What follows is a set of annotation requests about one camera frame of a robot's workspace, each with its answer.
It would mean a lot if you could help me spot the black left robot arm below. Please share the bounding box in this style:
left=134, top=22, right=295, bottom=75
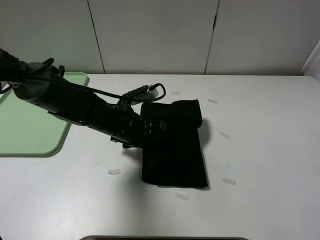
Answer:
left=0, top=50, right=167, bottom=148

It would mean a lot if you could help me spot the clear tape marker front right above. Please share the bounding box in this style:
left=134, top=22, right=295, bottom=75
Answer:
left=222, top=177, right=236, bottom=185

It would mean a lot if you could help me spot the clear tape marker back right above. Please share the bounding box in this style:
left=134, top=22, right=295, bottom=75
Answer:
left=207, top=99, right=217, bottom=104

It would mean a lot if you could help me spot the clear tape marker front centre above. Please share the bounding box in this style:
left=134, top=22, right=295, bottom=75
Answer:
left=175, top=193, right=189, bottom=201

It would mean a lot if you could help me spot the light green plastic tray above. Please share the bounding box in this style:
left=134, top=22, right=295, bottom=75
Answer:
left=0, top=72, right=90, bottom=158

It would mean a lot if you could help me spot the black short sleeve shirt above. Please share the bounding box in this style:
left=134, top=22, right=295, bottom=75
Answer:
left=140, top=99, right=208, bottom=189

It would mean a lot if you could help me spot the clear tape marker front left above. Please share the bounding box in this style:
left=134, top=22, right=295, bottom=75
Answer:
left=108, top=169, right=121, bottom=175

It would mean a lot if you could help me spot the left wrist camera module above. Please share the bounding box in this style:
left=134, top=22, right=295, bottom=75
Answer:
left=122, top=85, right=159, bottom=100

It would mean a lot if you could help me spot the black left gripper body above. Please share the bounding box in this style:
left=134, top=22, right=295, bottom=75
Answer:
left=110, top=119, right=167, bottom=149

